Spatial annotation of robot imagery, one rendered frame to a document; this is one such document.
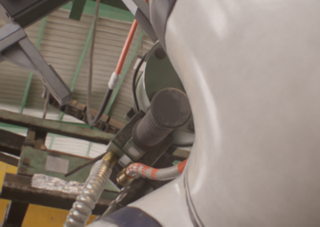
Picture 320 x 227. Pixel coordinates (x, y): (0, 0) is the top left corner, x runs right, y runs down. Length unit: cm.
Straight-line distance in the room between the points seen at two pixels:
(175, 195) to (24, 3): 33
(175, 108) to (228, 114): 28
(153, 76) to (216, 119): 43
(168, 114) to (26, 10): 19
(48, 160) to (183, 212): 139
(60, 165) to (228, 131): 146
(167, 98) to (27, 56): 16
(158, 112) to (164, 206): 21
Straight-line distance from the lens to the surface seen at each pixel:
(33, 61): 55
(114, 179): 86
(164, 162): 79
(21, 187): 160
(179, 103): 49
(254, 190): 22
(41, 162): 166
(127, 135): 65
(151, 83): 65
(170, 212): 29
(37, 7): 57
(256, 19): 21
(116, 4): 360
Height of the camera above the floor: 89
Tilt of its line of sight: 41 degrees up
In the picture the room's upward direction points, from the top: straight up
